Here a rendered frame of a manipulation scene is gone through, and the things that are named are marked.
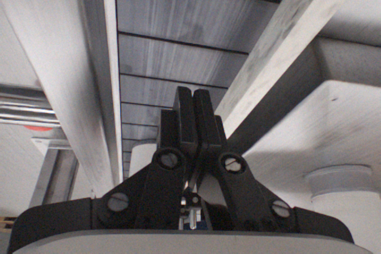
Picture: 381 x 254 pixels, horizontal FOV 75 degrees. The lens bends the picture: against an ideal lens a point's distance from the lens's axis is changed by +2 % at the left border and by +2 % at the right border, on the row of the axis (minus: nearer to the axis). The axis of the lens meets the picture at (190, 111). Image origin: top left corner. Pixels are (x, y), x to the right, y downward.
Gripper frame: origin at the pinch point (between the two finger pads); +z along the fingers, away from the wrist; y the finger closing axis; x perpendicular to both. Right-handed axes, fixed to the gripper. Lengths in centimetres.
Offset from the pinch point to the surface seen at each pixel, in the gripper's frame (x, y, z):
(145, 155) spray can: -12.7, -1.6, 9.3
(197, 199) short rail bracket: -30.2, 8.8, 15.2
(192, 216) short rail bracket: -32.2, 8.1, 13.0
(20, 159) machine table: -34.2, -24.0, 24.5
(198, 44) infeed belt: 1.9, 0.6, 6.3
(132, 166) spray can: -14.0, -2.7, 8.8
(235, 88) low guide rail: 0.4, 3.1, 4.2
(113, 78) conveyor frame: -2.5, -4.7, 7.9
